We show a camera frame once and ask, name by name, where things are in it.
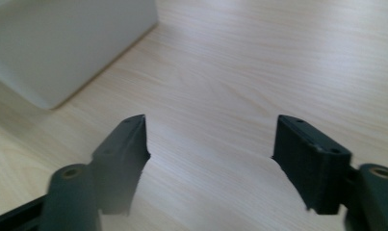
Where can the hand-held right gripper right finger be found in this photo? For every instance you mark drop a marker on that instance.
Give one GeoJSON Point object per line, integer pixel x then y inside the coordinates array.
{"type": "Point", "coordinates": [313, 170]}

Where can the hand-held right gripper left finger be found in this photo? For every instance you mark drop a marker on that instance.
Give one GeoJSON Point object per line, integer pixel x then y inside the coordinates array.
{"type": "Point", "coordinates": [121, 166]}

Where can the white box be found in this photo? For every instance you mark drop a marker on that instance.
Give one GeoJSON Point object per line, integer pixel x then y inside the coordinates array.
{"type": "Point", "coordinates": [60, 48]}

